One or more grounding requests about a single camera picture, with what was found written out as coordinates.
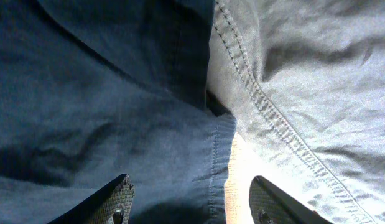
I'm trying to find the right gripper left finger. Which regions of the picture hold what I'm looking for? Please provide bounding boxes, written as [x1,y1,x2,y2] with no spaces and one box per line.
[49,174,135,224]

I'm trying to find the navy blue shorts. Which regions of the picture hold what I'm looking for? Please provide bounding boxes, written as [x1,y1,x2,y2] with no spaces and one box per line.
[0,0,236,223]

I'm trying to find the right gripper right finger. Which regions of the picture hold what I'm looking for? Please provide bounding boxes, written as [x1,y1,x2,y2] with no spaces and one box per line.
[249,176,332,224]

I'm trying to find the grey shorts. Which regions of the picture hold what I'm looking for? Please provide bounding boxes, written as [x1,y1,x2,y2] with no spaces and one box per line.
[208,0,385,223]

